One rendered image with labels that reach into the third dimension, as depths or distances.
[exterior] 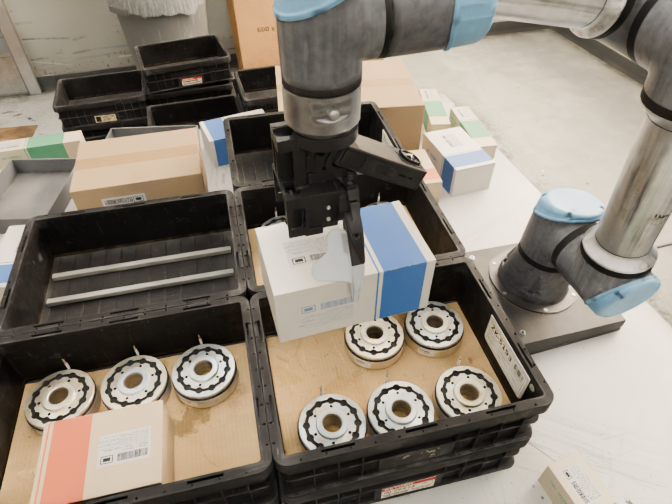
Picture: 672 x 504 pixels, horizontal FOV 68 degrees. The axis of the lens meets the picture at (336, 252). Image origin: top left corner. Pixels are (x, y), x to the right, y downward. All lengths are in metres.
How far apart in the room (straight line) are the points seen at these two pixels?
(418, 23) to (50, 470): 0.69
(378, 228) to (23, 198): 1.19
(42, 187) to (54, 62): 2.34
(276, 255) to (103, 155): 0.87
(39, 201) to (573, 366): 1.40
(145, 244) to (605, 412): 0.97
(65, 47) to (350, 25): 3.51
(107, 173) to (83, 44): 2.58
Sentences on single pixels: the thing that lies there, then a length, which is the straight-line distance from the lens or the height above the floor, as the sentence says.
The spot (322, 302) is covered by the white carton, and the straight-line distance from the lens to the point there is 0.60.
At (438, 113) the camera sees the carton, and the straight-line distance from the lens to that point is 1.70.
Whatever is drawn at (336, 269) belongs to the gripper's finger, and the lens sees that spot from 0.56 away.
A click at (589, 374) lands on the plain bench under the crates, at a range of 1.13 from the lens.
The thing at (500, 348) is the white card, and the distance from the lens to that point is 0.86.
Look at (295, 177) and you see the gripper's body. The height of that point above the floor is 1.26.
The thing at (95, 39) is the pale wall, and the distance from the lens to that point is 3.85.
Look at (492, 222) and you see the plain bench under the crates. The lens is 1.38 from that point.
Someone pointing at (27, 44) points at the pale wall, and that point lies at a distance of 3.92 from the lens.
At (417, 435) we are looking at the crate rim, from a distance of 0.71.
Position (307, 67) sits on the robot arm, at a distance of 0.45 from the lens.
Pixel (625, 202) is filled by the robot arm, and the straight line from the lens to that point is 0.86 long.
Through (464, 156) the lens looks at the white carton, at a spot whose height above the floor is 0.79.
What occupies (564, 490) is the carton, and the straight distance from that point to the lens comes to 0.93.
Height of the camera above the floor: 1.56
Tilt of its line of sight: 44 degrees down
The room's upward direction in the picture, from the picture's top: straight up
